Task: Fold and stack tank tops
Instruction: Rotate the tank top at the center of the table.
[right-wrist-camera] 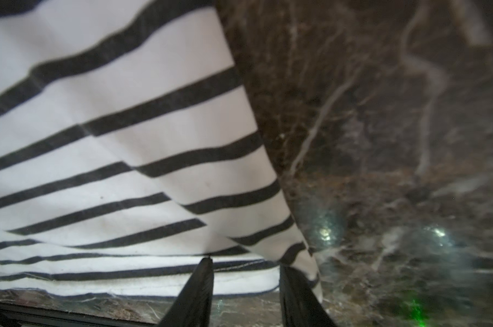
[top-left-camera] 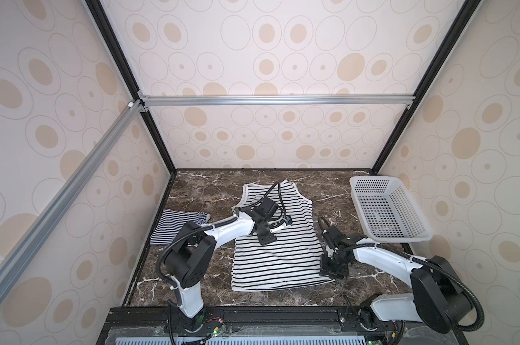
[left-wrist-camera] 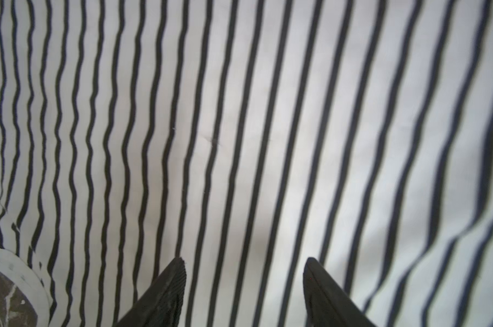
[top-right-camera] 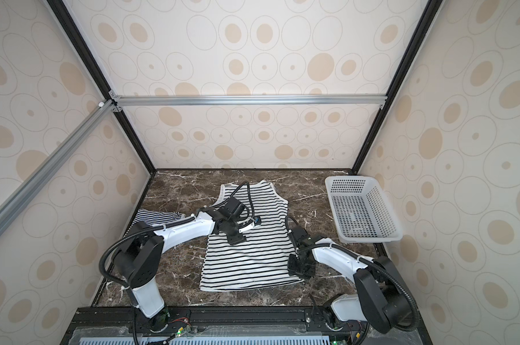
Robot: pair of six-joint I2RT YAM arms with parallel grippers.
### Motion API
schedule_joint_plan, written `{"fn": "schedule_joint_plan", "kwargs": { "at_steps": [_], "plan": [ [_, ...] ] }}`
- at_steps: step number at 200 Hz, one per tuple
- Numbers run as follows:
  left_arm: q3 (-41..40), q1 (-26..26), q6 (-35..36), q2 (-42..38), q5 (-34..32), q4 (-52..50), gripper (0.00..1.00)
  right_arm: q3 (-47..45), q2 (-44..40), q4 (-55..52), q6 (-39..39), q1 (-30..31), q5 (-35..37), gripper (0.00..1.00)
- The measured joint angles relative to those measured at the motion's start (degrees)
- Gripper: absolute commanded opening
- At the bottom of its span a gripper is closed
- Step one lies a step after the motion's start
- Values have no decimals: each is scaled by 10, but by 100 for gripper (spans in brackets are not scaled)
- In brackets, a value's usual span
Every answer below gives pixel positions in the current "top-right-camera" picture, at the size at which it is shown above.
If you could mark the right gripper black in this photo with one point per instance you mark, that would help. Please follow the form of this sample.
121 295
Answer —
300 266

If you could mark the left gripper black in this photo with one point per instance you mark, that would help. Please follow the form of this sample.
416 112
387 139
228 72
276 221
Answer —
238 239

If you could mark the black white striped tank top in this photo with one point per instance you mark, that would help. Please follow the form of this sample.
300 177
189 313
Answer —
260 261

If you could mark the blue white striped tank top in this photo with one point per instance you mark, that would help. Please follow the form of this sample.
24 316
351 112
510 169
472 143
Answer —
145 218

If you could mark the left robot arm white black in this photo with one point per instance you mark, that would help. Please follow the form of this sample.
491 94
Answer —
133 261

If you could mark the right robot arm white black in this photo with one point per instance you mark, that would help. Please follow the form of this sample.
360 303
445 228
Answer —
382 299

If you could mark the white plastic laundry basket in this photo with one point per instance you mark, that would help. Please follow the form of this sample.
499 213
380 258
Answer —
361 211

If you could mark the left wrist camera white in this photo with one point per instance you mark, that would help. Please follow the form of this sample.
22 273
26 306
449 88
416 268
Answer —
250 224

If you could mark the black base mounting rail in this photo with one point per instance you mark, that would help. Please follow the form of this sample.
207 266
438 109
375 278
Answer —
226 325

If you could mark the horizontal aluminium back rail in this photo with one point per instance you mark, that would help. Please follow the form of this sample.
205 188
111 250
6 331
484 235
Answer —
253 100

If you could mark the diagonal aluminium left rail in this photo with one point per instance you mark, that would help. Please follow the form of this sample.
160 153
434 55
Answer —
20 199

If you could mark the left black corner post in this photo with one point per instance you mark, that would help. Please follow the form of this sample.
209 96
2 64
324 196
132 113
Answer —
68 25

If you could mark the black corner post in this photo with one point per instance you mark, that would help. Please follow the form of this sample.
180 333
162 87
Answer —
68 25
421 31

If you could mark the right black corner post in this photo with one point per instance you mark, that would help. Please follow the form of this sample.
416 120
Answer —
421 31

